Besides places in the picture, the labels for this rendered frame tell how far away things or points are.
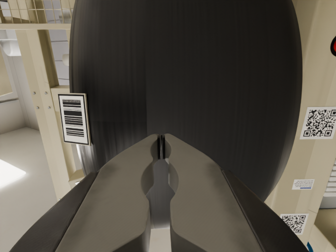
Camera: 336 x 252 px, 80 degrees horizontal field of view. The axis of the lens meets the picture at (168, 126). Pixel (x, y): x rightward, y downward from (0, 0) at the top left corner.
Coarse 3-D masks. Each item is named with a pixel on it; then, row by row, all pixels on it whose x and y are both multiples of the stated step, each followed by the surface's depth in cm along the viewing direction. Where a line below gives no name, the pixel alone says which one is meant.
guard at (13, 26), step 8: (16, 0) 70; (0, 8) 72; (0, 16) 72; (0, 24) 72; (8, 24) 72; (16, 24) 72; (24, 24) 72; (32, 24) 72; (40, 24) 72; (48, 24) 72; (56, 24) 72; (64, 24) 72
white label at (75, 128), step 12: (60, 96) 23; (72, 96) 22; (84, 96) 22; (60, 108) 23; (72, 108) 23; (84, 108) 22; (72, 120) 23; (84, 120) 23; (72, 132) 24; (84, 132) 23; (84, 144) 23
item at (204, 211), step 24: (168, 144) 11; (168, 168) 10; (192, 168) 9; (216, 168) 9; (192, 192) 8; (216, 192) 8; (192, 216) 7; (216, 216) 7; (240, 216) 7; (192, 240) 6; (216, 240) 6; (240, 240) 6
